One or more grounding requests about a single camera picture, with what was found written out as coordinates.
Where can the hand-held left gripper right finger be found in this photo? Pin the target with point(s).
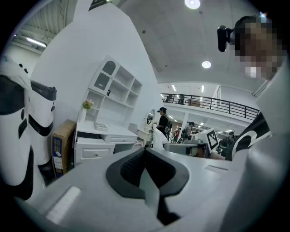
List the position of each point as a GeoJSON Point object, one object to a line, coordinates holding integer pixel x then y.
{"type": "Point", "coordinates": [194, 179]}

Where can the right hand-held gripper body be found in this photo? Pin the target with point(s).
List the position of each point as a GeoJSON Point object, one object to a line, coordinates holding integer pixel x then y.
{"type": "Point", "coordinates": [211, 139]}

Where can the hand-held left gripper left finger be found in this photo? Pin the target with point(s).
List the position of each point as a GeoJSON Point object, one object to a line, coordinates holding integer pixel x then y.
{"type": "Point", "coordinates": [95, 181]}

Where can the white desk drawer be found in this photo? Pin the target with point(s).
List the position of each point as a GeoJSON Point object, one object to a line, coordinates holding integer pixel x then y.
{"type": "Point", "coordinates": [95, 153]}

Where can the person's right forearm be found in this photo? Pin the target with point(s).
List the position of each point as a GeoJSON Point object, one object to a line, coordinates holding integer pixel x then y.
{"type": "Point", "coordinates": [218, 156]}

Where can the white shallow drawer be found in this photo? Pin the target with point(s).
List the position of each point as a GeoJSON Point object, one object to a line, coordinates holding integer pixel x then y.
{"type": "Point", "coordinates": [121, 139]}

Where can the black balcony railing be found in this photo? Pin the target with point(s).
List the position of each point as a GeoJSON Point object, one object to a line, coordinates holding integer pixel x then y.
{"type": "Point", "coordinates": [226, 107]}

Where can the brown cardboard box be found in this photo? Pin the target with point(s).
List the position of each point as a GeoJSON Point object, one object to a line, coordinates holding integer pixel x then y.
{"type": "Point", "coordinates": [64, 140]}

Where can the white cloth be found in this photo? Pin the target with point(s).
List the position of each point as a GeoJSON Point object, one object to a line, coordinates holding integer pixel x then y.
{"type": "Point", "coordinates": [158, 138]}

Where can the flat grey box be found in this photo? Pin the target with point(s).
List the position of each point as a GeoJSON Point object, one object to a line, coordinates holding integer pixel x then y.
{"type": "Point", "coordinates": [101, 127]}

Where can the white desk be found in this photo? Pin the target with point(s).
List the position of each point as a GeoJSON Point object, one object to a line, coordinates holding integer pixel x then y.
{"type": "Point", "coordinates": [117, 131]}

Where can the white vanity mirror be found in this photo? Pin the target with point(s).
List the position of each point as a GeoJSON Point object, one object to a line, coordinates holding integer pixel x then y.
{"type": "Point", "coordinates": [149, 119]}

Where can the person's white printed shirt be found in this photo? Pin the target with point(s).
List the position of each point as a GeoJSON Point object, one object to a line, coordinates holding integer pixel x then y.
{"type": "Point", "coordinates": [274, 102]}

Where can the round ceiling lamp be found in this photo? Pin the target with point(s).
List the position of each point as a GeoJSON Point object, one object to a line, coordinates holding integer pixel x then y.
{"type": "Point", "coordinates": [192, 3]}
{"type": "Point", "coordinates": [206, 64]}

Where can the pink green flower bouquet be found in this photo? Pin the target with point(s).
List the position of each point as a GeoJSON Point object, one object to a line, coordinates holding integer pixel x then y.
{"type": "Point", "coordinates": [88, 104]}

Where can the white hutch shelf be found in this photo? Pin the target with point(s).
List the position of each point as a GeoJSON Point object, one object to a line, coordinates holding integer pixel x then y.
{"type": "Point", "coordinates": [113, 90]}

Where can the large white black robot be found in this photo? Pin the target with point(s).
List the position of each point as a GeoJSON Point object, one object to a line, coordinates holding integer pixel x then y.
{"type": "Point", "coordinates": [11, 136]}

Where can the person's head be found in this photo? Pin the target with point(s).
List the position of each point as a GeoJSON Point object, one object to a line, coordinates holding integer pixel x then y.
{"type": "Point", "coordinates": [258, 45]}

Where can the black head-worn camera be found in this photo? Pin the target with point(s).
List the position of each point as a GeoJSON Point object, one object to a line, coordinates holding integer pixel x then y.
{"type": "Point", "coordinates": [223, 38]}

